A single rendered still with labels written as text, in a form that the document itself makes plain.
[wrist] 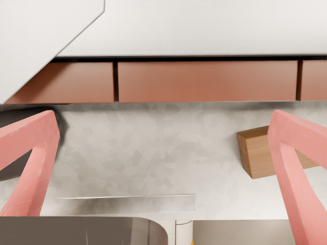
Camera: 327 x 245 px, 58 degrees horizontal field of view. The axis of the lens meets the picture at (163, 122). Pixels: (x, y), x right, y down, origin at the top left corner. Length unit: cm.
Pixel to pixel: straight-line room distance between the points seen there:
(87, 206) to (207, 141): 21
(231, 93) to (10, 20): 21
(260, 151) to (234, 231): 91
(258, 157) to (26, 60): 30
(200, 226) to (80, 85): 104
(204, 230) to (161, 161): 86
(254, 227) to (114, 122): 97
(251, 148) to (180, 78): 17
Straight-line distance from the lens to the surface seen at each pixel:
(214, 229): 129
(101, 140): 46
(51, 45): 29
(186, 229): 97
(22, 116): 46
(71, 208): 50
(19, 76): 30
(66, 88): 31
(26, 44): 29
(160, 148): 45
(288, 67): 32
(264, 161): 43
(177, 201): 48
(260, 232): 134
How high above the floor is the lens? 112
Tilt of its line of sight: 81 degrees down
